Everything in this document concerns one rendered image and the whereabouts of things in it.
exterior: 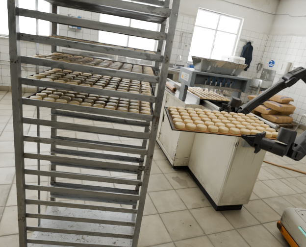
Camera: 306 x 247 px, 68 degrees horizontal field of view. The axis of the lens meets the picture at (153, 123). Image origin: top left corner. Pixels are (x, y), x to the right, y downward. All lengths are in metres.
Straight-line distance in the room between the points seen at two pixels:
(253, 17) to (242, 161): 5.50
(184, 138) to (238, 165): 0.73
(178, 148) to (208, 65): 0.96
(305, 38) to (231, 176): 5.21
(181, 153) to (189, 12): 4.10
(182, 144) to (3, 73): 4.04
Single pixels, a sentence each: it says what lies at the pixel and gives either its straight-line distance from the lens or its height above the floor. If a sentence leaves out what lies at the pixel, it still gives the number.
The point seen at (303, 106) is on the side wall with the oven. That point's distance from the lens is 6.57.
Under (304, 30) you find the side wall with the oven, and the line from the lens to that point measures 6.95.
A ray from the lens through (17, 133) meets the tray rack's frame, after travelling 1.19.
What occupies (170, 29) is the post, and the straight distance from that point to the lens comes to 0.98.
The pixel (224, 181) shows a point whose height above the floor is 0.35.
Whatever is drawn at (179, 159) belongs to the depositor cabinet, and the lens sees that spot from 2.68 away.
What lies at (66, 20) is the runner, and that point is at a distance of 1.05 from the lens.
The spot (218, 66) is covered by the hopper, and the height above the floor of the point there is 1.26.
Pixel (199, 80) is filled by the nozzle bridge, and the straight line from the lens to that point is 2.51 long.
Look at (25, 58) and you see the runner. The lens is 1.11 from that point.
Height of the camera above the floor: 1.38
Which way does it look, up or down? 19 degrees down
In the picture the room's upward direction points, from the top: 9 degrees clockwise
